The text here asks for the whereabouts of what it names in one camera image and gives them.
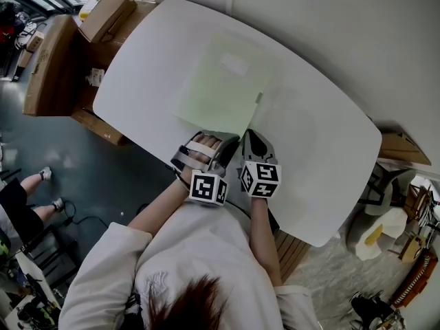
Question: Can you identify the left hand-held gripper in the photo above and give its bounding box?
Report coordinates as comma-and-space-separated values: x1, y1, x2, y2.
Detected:
170, 131, 241, 207

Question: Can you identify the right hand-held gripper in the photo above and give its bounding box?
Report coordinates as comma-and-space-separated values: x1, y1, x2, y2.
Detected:
239, 128, 283, 199

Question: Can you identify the light green folder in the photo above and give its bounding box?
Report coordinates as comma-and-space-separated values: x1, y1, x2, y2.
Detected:
173, 32, 287, 138

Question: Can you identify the person's right forearm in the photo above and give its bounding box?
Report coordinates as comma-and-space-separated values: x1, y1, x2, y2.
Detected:
247, 196, 283, 285

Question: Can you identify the person's left forearm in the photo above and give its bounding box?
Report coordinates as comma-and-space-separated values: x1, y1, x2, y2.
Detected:
129, 180, 192, 235

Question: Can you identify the small brown cardboard box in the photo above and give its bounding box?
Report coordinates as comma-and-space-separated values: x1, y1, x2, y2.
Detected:
78, 0, 138, 44

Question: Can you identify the person's left hand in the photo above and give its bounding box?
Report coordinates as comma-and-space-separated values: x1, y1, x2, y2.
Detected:
188, 133, 221, 172

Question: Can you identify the person's white sweatshirt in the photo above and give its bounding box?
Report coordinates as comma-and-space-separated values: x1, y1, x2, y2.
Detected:
58, 201, 320, 330

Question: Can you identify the wooden slatted bench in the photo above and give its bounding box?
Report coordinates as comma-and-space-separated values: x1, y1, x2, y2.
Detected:
273, 230, 310, 283

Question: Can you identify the grey chair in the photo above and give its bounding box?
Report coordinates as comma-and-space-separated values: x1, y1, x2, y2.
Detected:
357, 168, 410, 216

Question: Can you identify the wide flat cardboard box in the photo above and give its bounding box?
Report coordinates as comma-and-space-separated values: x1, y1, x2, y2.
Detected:
70, 1, 155, 146

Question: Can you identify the yellow paper sheet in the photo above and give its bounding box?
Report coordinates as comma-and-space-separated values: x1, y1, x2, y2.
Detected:
364, 224, 384, 247

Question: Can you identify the leaning cardboard sheet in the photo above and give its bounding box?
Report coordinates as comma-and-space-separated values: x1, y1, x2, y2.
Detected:
377, 132, 432, 166

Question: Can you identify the white plastic chair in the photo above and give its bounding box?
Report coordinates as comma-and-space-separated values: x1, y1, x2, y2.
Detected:
353, 206, 408, 261

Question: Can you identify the white paper packet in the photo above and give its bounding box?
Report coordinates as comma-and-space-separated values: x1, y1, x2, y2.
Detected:
85, 67, 105, 87

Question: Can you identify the black equipment bag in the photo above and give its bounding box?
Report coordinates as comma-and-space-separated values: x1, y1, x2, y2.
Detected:
350, 290, 399, 330

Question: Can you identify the long cardboard box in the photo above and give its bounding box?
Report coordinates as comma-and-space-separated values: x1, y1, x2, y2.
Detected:
22, 14, 78, 117

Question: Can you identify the white side table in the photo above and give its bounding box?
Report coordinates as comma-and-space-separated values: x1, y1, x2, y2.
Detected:
13, 251, 63, 311

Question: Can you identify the black floor cable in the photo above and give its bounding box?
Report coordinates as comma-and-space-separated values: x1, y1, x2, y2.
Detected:
61, 201, 114, 230

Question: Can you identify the black strap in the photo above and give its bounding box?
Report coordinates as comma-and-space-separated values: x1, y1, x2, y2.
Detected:
125, 292, 142, 322

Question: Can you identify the black metal stool frame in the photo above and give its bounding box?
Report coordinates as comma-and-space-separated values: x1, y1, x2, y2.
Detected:
23, 225, 80, 285

